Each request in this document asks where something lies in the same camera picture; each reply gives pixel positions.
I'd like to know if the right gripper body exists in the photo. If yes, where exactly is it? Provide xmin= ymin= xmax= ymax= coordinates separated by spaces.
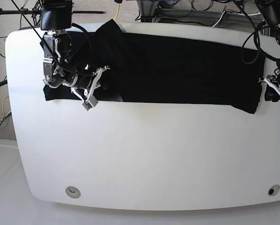
xmin=62 ymin=65 xmax=110 ymax=101

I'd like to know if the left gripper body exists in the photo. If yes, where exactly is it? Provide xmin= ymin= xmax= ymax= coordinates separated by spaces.
xmin=258 ymin=75 xmax=280 ymax=101

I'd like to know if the black T-shirt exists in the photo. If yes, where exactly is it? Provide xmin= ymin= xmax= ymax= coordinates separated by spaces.
xmin=39 ymin=19 xmax=266 ymax=114

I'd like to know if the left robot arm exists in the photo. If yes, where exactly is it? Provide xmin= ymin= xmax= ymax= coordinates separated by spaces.
xmin=233 ymin=0 xmax=280 ymax=102

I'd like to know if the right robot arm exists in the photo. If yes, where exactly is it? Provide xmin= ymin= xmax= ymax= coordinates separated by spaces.
xmin=40 ymin=0 xmax=118 ymax=109

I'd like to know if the right table grommet hole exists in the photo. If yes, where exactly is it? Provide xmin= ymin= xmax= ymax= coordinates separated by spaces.
xmin=268 ymin=185 xmax=280 ymax=196

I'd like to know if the table grommet hole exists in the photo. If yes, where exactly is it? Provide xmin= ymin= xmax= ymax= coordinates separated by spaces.
xmin=66 ymin=187 xmax=81 ymax=199
xmin=268 ymin=185 xmax=280 ymax=196

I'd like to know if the left table grommet hole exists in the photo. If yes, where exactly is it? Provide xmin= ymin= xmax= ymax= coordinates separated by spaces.
xmin=66 ymin=187 xmax=81 ymax=199

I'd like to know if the black tripod pole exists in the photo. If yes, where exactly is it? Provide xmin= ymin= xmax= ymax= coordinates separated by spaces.
xmin=0 ymin=8 xmax=106 ymax=15

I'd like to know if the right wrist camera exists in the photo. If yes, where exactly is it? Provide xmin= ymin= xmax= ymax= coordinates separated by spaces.
xmin=82 ymin=96 xmax=98 ymax=111

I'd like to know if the white cable at top right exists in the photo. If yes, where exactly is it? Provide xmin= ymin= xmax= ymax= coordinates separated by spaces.
xmin=212 ymin=9 xmax=255 ymax=28

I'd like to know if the grey aluminium frame stand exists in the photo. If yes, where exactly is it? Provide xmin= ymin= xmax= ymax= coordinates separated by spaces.
xmin=135 ymin=0 xmax=247 ymax=27

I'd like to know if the yellow cable at left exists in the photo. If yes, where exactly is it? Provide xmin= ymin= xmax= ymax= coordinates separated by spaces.
xmin=0 ymin=96 xmax=12 ymax=122

